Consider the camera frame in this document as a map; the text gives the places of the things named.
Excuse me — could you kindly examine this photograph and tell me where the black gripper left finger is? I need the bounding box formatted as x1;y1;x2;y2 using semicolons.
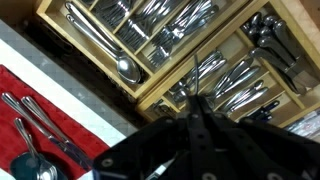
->
93;95;205;180

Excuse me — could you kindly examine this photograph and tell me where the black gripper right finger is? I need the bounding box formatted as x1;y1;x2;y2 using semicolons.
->
197;95;320;180

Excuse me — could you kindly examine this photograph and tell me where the large steel serving spoon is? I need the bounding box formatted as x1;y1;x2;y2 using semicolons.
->
64;1;134;61
64;13;142;85

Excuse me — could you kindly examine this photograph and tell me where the wooden spoon organizer tray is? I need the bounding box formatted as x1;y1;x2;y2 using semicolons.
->
135;0;320;129

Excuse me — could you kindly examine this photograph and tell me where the clear plastic packaging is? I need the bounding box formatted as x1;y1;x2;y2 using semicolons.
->
285;109;320;138

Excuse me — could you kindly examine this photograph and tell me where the wooden fork organizer tray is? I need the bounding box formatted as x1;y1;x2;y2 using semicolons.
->
35;0;254;100

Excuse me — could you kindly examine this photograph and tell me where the steel table knife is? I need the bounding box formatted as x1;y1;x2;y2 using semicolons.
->
1;92;86;168
21;96;93;169

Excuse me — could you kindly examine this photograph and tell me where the red cloth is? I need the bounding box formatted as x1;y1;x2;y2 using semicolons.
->
0;64;111;180

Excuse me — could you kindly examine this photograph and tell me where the blue handled utensil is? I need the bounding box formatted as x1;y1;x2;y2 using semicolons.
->
248;99;282;120

